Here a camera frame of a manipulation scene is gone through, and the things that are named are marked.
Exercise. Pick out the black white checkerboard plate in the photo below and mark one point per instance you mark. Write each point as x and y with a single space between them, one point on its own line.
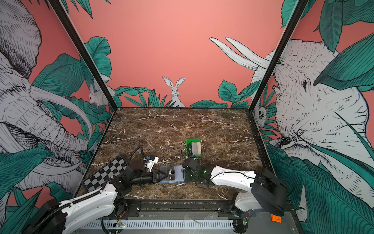
113 168

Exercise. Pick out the black left frame post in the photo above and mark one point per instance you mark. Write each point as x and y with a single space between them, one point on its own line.
62 15

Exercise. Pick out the blue leather card holder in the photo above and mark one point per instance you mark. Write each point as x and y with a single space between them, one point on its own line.
175 174

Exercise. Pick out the black right frame post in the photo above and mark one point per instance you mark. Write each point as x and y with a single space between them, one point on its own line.
291 25

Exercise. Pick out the white slotted cable duct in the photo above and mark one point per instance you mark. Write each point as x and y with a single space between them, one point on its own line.
177 224

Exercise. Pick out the stack of credit cards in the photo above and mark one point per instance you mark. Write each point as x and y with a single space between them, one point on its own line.
196 148

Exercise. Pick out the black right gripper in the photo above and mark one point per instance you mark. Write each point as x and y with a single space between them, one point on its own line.
186 177

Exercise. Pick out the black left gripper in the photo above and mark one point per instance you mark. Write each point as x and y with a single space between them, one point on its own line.
155 178

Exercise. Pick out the orange connector clip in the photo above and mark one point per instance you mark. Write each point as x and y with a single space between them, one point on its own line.
276 218

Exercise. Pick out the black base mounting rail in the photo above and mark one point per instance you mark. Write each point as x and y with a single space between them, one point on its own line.
224 208

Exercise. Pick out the black frame post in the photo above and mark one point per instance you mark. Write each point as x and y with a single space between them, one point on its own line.
62 15
291 25

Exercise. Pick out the green plastic card tray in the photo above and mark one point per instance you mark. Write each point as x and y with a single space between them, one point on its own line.
188 144

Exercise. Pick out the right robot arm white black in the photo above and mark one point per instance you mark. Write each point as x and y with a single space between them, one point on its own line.
261 188

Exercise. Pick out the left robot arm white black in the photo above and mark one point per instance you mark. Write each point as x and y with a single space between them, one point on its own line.
69 215

